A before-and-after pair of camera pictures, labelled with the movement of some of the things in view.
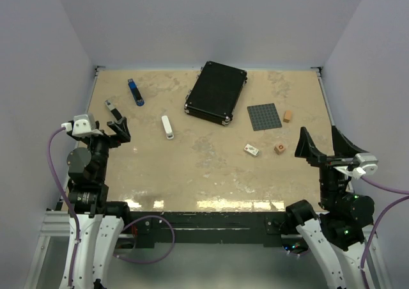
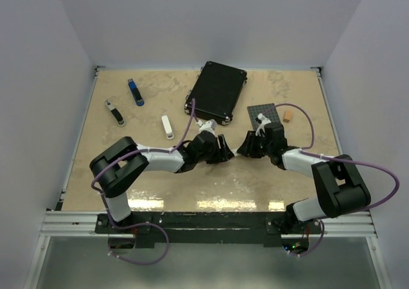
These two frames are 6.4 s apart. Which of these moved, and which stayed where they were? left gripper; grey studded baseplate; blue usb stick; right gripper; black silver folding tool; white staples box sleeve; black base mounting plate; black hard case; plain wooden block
Moved: left gripper; right gripper; white staples box sleeve
Stayed: grey studded baseplate; plain wooden block; blue usb stick; black silver folding tool; black base mounting plate; black hard case
